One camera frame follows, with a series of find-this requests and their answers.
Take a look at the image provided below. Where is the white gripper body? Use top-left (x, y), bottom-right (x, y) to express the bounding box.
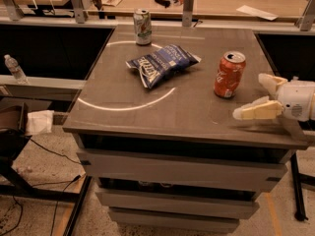
top-left (277, 80), bottom-right (315, 122)

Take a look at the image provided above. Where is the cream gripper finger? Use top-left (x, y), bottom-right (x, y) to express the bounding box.
top-left (232, 96), bottom-right (283, 120)
top-left (258, 73), bottom-right (287, 94)

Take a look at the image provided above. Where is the red coke can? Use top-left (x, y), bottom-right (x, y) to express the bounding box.
top-left (214, 51), bottom-right (246, 98)

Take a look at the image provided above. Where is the white green soda can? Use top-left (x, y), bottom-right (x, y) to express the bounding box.
top-left (133, 9), bottom-right (152, 45)

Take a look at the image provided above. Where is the top grey drawer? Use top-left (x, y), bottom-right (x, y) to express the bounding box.
top-left (77, 148), bottom-right (286, 192)

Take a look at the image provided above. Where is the grey drawer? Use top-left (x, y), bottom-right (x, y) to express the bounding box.
top-left (96, 189), bottom-right (259, 219)
top-left (108, 207), bottom-right (239, 233)
top-left (77, 148), bottom-right (286, 192)

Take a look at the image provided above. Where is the white paper sheet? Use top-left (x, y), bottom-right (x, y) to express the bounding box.
top-left (237, 5), bottom-right (278, 21)

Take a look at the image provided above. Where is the middle grey drawer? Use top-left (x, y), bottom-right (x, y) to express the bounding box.
top-left (96, 189), bottom-right (259, 219)

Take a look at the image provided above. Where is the grey drawer cabinet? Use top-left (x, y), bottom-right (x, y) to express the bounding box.
top-left (62, 24), bottom-right (310, 234)

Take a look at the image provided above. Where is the black table leg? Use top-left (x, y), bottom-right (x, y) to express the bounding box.
top-left (290, 154), bottom-right (307, 221)

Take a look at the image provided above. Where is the blue chip bag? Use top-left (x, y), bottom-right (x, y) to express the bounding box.
top-left (126, 44), bottom-right (201, 89)

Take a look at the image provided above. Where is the bottom grey drawer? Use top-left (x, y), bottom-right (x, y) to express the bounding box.
top-left (108, 207), bottom-right (239, 233)

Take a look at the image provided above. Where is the paper note on desk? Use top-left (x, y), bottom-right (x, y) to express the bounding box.
top-left (101, 0), bottom-right (123, 7)

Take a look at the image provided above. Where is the white crumpled paper towel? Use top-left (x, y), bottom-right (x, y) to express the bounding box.
top-left (26, 110), bottom-right (54, 136)

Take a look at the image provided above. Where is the clear plastic water bottle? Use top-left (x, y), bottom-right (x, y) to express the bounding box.
top-left (4, 54), bottom-right (29, 85)

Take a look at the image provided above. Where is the black floor cable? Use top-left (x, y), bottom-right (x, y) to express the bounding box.
top-left (0, 138), bottom-right (83, 236)

